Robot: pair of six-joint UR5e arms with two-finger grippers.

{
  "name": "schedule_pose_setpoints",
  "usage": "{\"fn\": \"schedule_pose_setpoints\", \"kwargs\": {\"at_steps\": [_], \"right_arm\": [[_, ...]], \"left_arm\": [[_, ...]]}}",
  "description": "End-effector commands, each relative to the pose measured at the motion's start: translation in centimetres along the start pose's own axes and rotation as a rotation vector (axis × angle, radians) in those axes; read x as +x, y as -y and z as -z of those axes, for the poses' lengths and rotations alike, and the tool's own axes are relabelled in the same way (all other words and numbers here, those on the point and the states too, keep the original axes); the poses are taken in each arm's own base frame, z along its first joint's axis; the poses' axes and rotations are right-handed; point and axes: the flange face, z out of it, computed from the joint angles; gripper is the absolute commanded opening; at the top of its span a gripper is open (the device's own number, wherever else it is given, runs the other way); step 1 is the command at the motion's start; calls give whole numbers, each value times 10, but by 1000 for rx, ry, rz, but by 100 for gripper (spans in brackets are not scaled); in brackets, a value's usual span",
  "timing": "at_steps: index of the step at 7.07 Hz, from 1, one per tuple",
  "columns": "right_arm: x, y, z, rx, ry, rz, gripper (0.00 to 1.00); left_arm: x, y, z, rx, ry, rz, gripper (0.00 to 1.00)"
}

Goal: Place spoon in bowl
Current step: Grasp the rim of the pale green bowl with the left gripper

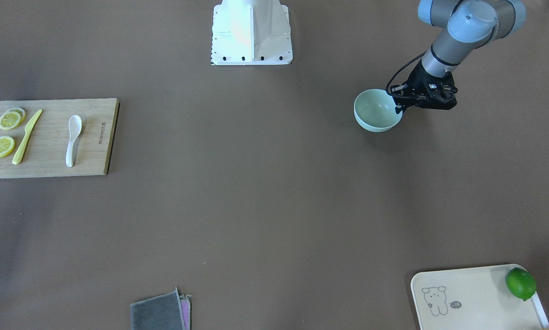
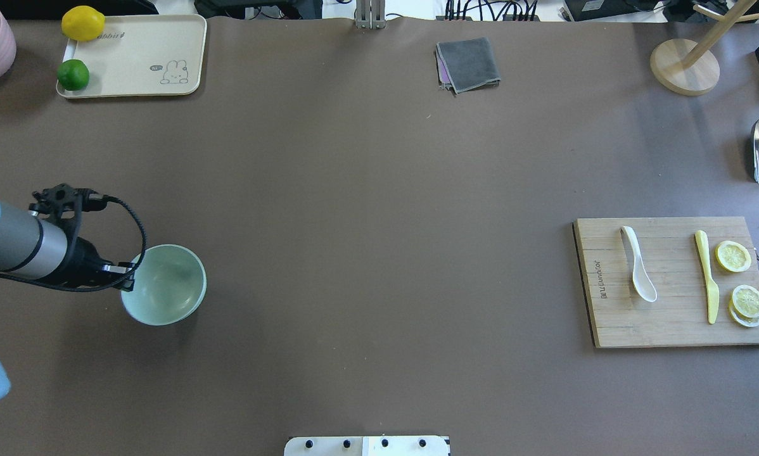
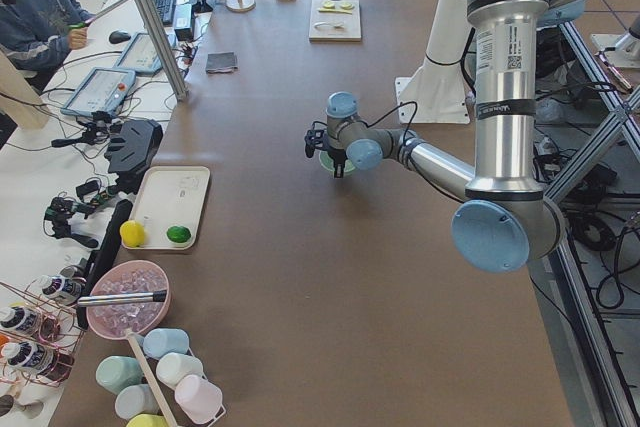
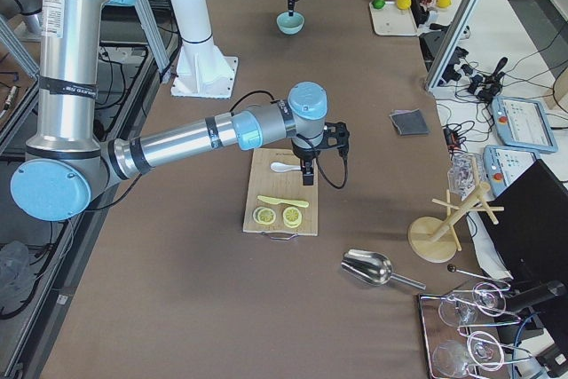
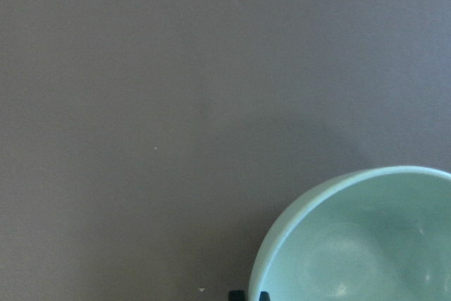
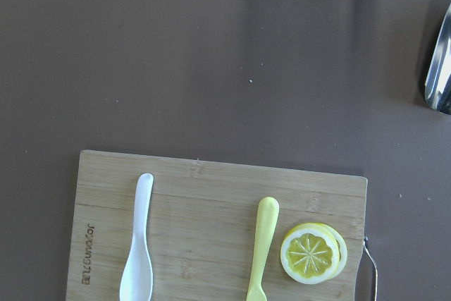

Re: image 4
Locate light blue ceramic bowl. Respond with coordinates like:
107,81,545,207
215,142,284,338
276,12,305,36

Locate white ceramic spoon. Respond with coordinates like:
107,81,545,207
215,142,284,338
270,162,301,173

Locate bamboo cutting board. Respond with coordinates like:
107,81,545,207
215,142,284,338
242,148,319,236

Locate yellow plastic knife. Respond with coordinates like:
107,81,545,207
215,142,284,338
256,195,310,209

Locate right lemon slice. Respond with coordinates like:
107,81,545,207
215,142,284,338
282,206,303,228

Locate lemon slice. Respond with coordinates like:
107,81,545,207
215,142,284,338
282,206,303,228
252,206,276,225

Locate left lemon slice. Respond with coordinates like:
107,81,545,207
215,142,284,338
252,206,276,225

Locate green lime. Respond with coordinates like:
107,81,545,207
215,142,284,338
372,0,385,10

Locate white tray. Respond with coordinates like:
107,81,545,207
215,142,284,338
368,1,418,36

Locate grey folded cloth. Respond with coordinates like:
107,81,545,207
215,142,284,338
390,109,430,136

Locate yellow lemon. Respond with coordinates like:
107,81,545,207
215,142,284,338
436,0,452,9
395,0,412,11

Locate metal scoop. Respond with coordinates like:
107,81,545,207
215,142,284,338
341,249,426,290

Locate wooden mug tree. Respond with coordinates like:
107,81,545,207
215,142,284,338
407,157,505,264

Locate clear plastic container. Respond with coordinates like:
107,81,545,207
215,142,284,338
447,153,485,198

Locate lower teach pendant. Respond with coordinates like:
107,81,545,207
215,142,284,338
483,145,540,196

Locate teach pendant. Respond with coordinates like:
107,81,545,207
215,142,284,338
483,145,540,196
491,96,558,153

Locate upper wine glass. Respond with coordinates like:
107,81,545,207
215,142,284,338
438,282,506,327

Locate upper teach pendant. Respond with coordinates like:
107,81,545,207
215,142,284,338
491,96,558,153

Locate wine glass rack tray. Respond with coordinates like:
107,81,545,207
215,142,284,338
418,295,533,378

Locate black monitor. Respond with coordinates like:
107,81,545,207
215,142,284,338
483,160,567,283

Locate lower wine glass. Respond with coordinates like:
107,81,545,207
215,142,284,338
431,331,505,378

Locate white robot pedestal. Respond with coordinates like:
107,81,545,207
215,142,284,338
170,0,238,99

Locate aluminium frame post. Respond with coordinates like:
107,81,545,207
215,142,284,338
424,0,479,91

